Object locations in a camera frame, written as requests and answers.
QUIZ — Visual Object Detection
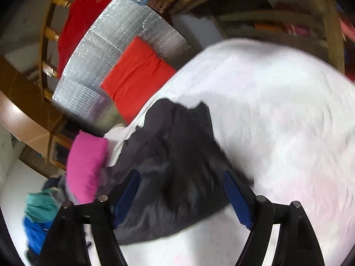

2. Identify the red pillow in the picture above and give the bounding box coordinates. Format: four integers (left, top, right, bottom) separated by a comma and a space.
101, 37, 178, 125

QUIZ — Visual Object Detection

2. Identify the magenta pillow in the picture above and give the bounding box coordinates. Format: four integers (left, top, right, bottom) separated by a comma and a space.
67, 131, 109, 204

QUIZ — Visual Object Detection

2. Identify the black puffer jacket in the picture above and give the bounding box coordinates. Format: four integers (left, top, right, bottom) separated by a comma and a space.
100, 99, 254, 246

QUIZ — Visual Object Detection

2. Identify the red cloth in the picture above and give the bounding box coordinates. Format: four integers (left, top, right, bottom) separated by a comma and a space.
57, 0, 120, 72

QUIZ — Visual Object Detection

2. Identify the silver insulation panel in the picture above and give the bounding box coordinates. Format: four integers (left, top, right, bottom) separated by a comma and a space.
52, 0, 196, 136

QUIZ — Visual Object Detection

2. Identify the grey garment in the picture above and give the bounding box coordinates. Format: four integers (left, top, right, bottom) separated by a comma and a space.
41, 172, 81, 203

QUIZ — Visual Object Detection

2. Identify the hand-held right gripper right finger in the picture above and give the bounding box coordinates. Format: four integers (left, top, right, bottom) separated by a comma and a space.
223, 170, 325, 266

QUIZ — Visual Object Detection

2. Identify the white blanket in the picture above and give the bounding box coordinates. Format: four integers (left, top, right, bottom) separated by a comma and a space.
83, 37, 355, 266

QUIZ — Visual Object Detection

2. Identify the wooden cabinet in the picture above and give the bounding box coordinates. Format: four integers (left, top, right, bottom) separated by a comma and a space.
0, 89, 74, 176

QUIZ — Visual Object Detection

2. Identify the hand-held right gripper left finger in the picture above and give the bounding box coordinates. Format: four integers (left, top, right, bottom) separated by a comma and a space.
36, 169, 142, 266

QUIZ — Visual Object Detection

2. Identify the wooden bench table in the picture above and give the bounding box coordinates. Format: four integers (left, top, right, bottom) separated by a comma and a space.
169, 0, 355, 82

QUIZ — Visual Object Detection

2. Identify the teal jacket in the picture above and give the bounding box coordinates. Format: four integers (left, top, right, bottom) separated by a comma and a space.
25, 191, 60, 223

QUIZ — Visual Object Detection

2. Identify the blue jacket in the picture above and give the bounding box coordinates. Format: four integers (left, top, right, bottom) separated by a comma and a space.
23, 216, 56, 258

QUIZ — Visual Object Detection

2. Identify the wooden stair railing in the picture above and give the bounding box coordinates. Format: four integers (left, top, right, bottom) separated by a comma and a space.
37, 0, 73, 100

